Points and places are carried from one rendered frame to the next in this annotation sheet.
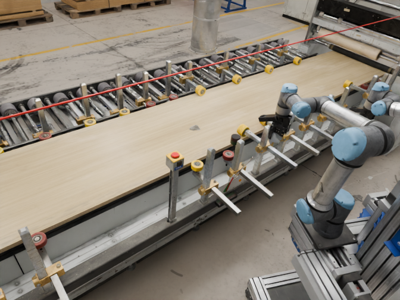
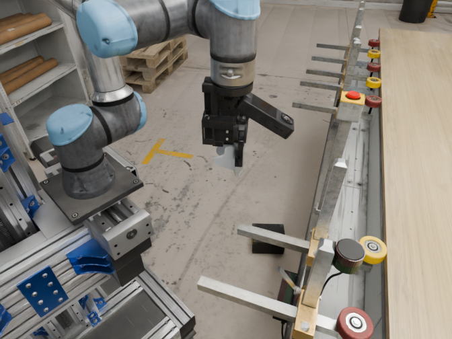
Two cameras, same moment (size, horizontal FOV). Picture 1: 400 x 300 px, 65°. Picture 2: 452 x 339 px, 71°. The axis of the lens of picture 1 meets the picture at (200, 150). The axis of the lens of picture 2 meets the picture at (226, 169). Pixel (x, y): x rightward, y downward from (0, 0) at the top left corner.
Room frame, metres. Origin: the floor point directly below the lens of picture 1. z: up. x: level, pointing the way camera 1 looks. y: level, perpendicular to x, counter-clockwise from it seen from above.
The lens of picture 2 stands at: (1.86, -0.64, 1.68)
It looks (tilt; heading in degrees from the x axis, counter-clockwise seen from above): 39 degrees down; 153
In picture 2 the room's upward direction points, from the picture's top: straight up
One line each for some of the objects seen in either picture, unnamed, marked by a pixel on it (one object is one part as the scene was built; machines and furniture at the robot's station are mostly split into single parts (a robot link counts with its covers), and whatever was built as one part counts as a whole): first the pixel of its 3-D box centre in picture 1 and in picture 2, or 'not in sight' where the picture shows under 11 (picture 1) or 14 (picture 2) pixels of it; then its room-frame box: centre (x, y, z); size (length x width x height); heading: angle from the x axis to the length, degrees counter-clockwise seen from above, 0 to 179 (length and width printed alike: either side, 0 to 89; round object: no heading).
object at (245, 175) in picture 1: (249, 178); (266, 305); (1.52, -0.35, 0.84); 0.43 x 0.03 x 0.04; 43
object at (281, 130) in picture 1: (280, 122); (227, 111); (1.40, -0.40, 1.39); 0.09 x 0.08 x 0.12; 56
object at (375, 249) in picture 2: (196, 169); (367, 257); (1.54, 0.01, 0.85); 0.08 x 0.08 x 0.11
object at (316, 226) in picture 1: (330, 219); (86, 169); (1.04, -0.68, 1.09); 0.15 x 0.15 x 0.10
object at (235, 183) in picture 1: (231, 185); (296, 309); (1.53, -0.24, 0.75); 0.26 x 0.01 x 0.10; 133
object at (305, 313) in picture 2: (236, 169); (307, 312); (1.59, -0.26, 0.85); 0.14 x 0.06 x 0.05; 133
